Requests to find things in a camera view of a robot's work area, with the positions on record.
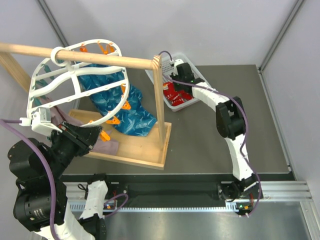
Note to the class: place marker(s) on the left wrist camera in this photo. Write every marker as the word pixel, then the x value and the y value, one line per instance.
pixel 40 122

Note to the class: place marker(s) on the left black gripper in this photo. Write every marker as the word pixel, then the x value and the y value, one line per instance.
pixel 83 137

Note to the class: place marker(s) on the wooden hanging rack frame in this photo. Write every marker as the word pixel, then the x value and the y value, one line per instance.
pixel 149 151

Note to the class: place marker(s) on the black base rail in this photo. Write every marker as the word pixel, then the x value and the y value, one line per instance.
pixel 180 190

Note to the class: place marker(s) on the red christmas sock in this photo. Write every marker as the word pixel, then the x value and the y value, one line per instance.
pixel 169 92
pixel 181 97

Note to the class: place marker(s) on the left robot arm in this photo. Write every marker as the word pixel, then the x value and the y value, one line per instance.
pixel 42 205

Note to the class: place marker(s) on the mauve grey cloth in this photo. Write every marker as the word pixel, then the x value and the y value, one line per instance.
pixel 103 147

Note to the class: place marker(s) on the teal clothes peg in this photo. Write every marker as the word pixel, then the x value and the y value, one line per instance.
pixel 38 101

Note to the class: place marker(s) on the white perforated plastic basket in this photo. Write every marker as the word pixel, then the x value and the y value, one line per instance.
pixel 167 69

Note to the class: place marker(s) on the orange clothes peg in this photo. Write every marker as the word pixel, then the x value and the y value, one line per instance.
pixel 113 121
pixel 126 105
pixel 104 136

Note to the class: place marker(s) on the white round clip hanger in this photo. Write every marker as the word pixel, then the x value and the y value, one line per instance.
pixel 52 72

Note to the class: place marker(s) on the blue leaf-pattern cloth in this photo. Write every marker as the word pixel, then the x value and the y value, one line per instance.
pixel 135 121

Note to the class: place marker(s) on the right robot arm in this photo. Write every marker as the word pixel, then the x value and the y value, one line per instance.
pixel 231 124

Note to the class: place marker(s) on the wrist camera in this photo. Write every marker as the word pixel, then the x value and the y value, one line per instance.
pixel 40 122
pixel 178 67

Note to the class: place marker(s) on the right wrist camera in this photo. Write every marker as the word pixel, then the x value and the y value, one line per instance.
pixel 178 67

